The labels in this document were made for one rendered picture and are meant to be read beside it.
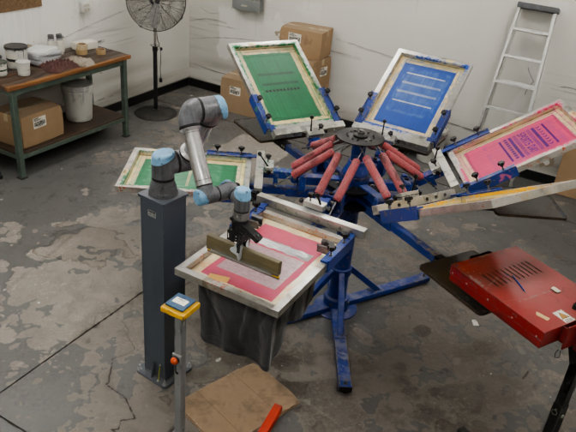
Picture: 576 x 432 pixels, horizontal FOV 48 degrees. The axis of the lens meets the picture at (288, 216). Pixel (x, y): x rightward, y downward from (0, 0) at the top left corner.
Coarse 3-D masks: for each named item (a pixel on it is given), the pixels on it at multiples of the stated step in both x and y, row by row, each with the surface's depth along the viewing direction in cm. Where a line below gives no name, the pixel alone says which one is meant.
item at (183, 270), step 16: (288, 224) 363; (304, 224) 361; (336, 240) 351; (192, 256) 322; (176, 272) 313; (192, 272) 311; (320, 272) 322; (208, 288) 306; (224, 288) 301; (304, 288) 309; (256, 304) 294; (272, 304) 293; (288, 304) 297
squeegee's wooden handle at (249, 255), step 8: (208, 240) 312; (216, 240) 310; (224, 240) 308; (208, 248) 314; (216, 248) 312; (224, 248) 309; (248, 248) 304; (232, 256) 309; (248, 256) 304; (256, 256) 301; (264, 256) 299; (256, 264) 303; (264, 264) 300; (272, 264) 298; (280, 264) 298; (272, 272) 300; (280, 272) 300
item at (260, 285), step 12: (300, 240) 352; (312, 240) 353; (276, 252) 339; (312, 252) 342; (288, 264) 330; (300, 264) 331; (252, 276) 318; (264, 276) 319; (288, 276) 320; (240, 288) 308; (252, 288) 309; (264, 288) 310; (276, 288) 311
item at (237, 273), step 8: (264, 224) 364; (264, 232) 356; (272, 232) 357; (280, 232) 357; (288, 232) 358; (272, 240) 349; (280, 240) 350; (288, 240) 351; (256, 248) 341; (264, 248) 342; (216, 264) 324; (224, 264) 325; (232, 264) 326; (208, 272) 318; (216, 272) 318; (224, 272) 319; (232, 272) 320; (240, 272) 320; (248, 272) 321; (232, 280) 313; (240, 280) 314
